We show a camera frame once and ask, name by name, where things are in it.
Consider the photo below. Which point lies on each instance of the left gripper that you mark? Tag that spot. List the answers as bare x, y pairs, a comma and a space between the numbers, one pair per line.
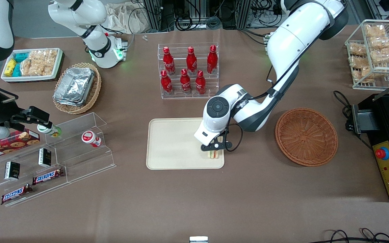
227, 132

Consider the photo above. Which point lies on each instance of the triangular sandwich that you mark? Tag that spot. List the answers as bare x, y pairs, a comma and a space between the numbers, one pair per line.
214, 154

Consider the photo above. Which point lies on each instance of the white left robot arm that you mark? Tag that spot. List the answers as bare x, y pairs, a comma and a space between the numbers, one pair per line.
292, 37

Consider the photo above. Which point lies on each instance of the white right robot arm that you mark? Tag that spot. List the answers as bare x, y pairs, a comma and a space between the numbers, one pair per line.
93, 20

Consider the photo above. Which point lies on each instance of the beige plastic tray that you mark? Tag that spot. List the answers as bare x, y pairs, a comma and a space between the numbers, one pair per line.
171, 145

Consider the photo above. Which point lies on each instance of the aluminium foil tray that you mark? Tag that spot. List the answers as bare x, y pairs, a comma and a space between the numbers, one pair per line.
67, 102
76, 84

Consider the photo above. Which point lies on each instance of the white rectangular snack tray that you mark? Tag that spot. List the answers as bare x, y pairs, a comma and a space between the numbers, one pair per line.
57, 65

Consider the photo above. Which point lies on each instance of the light wicker basket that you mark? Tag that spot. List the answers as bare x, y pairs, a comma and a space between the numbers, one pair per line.
95, 91

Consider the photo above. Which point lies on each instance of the brown wicker basket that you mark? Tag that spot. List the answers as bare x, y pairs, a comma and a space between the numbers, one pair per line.
306, 136

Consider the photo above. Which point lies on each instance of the green capped small bottle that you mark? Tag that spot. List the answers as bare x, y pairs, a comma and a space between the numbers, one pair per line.
50, 130

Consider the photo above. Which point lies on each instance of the red cookie box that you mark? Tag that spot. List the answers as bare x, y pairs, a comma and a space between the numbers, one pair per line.
12, 144

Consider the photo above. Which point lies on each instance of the small black box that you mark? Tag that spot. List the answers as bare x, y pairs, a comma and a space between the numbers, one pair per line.
12, 170
45, 157

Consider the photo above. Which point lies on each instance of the teal snack pack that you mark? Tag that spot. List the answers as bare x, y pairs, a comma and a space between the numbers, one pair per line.
17, 70
21, 57

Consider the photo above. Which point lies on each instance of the rice cracker pack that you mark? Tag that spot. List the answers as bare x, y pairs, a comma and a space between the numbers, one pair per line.
44, 55
35, 68

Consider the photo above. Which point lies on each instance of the clear acrylic bottle rack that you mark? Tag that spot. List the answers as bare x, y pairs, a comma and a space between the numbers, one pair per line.
177, 92

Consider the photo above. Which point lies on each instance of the red cola bottle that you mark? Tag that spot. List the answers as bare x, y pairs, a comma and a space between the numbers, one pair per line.
185, 82
191, 62
200, 83
212, 60
169, 62
166, 83

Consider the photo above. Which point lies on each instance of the clear acrylic stepped shelf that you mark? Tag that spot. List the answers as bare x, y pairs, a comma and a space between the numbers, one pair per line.
29, 175
79, 158

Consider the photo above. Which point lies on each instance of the yellow snack pack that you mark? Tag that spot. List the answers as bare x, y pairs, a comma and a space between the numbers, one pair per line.
10, 67

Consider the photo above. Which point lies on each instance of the snickers bar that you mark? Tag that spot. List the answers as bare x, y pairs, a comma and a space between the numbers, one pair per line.
47, 176
15, 194

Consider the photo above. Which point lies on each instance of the red capped yogurt bottle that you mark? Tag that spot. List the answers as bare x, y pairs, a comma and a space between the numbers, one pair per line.
91, 138

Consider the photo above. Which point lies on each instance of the black equipment rack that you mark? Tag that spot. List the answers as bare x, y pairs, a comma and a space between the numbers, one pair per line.
208, 13

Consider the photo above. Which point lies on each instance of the white plastic bag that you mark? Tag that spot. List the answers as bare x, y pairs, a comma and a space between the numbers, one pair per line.
123, 18

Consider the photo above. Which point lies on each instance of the clear bagged fried snack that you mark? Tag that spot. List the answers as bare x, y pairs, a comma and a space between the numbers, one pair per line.
357, 49
382, 42
358, 62
385, 55
365, 73
375, 31

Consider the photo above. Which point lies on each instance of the red emergency stop button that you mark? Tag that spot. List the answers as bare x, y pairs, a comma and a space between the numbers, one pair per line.
382, 153

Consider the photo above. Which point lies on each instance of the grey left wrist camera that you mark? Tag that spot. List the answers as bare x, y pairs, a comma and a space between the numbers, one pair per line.
216, 145

